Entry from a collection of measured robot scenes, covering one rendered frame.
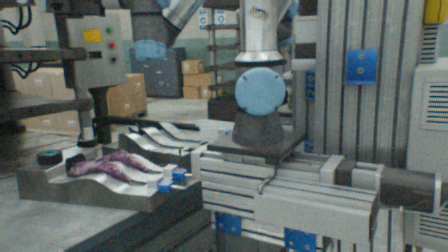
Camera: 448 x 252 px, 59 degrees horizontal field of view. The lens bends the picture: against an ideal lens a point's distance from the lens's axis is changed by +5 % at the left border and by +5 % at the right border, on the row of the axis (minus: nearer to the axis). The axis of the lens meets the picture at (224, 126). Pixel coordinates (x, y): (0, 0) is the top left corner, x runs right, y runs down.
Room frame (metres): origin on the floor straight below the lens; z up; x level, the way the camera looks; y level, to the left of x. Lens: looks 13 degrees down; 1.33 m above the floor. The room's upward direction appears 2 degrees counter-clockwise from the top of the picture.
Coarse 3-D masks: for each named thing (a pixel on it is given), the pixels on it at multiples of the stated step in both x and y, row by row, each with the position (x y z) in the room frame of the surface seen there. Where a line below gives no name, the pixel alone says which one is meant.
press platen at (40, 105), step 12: (0, 96) 2.12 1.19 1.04; (12, 96) 2.11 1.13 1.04; (24, 96) 2.10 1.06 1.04; (36, 96) 2.09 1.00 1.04; (0, 108) 1.73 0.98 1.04; (12, 108) 1.73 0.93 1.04; (24, 108) 1.76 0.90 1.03; (36, 108) 1.80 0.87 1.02; (48, 108) 1.85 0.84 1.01; (60, 108) 1.87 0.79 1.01; (72, 108) 1.88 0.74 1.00; (84, 108) 1.90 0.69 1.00; (0, 120) 1.68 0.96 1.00
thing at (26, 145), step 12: (36, 132) 2.33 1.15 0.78; (0, 144) 2.09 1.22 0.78; (12, 144) 2.07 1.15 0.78; (24, 144) 2.06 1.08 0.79; (36, 144) 2.05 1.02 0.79; (48, 144) 2.04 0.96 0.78; (60, 144) 2.02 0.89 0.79; (72, 144) 2.01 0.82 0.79; (0, 156) 1.86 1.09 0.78; (12, 156) 1.84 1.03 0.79; (24, 156) 1.83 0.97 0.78; (36, 156) 1.83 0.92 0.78; (12, 168) 1.66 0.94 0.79
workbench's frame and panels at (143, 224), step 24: (192, 192) 1.33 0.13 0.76; (144, 216) 1.14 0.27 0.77; (168, 216) 1.29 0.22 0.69; (192, 216) 1.41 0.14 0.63; (96, 240) 1.00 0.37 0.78; (120, 240) 1.12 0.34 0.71; (144, 240) 1.23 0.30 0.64; (168, 240) 1.30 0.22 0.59; (192, 240) 1.41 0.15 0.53; (216, 240) 1.54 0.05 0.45; (240, 240) 1.69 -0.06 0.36
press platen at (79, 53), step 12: (0, 48) 2.10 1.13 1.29; (12, 48) 2.00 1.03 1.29; (24, 48) 2.06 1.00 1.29; (36, 48) 1.97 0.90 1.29; (48, 48) 2.02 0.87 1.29; (72, 48) 1.90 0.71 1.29; (84, 48) 1.94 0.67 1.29; (0, 60) 1.72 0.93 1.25; (12, 60) 1.75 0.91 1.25; (24, 60) 1.79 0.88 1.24; (36, 60) 1.83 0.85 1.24; (72, 60) 1.91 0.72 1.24; (24, 72) 2.37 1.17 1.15
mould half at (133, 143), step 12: (132, 132) 1.62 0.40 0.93; (156, 132) 1.67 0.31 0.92; (180, 132) 1.74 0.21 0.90; (108, 144) 1.71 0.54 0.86; (120, 144) 1.61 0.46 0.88; (132, 144) 1.57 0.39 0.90; (144, 144) 1.56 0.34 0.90; (168, 144) 1.59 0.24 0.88; (180, 144) 1.57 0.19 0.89; (192, 144) 1.55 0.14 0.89; (144, 156) 1.53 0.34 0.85; (156, 156) 1.48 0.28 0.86; (168, 156) 1.44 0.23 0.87; (180, 156) 1.40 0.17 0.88
